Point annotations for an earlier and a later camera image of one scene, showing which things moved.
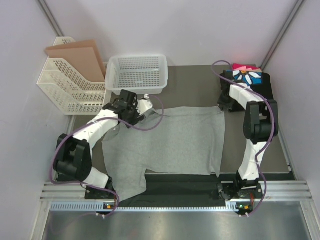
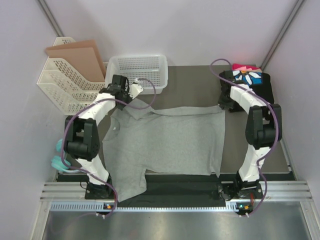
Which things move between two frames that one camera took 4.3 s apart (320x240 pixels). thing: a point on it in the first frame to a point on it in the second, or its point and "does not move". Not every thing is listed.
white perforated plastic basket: [145, 74] does not move
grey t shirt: [175, 140] does not move
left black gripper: [137, 118] to [126, 91]
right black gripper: [224, 106] does not move
